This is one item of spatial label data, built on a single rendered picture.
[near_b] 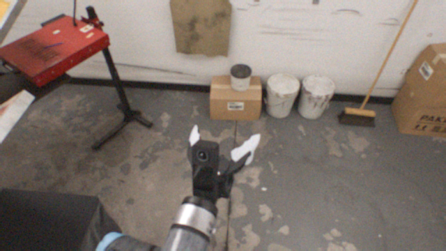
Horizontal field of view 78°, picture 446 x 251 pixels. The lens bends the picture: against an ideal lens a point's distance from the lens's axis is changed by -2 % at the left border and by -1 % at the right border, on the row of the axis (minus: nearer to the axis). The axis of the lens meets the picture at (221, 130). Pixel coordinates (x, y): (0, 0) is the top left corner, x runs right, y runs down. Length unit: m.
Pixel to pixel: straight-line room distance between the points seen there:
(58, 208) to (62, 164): 1.46
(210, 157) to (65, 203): 1.10
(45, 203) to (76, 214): 0.17
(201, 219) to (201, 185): 0.06
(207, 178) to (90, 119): 2.74
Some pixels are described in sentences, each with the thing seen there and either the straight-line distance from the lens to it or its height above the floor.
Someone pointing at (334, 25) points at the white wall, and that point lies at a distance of 2.75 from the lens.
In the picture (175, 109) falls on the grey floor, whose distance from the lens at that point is 3.03.
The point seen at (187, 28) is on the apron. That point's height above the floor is 0.83.
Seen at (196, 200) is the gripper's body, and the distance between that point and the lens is 0.52.
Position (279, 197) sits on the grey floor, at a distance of 2.45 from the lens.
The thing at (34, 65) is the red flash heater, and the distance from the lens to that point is 2.09.
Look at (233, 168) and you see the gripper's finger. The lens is 0.55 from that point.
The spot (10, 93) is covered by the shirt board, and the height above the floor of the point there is 0.95.
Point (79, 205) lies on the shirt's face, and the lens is 1.48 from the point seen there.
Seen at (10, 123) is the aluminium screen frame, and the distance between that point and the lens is 1.04.
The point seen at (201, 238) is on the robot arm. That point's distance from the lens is 0.50.
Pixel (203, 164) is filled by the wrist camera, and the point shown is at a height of 1.73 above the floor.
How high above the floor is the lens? 2.16
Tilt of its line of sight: 51 degrees down
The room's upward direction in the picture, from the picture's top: straight up
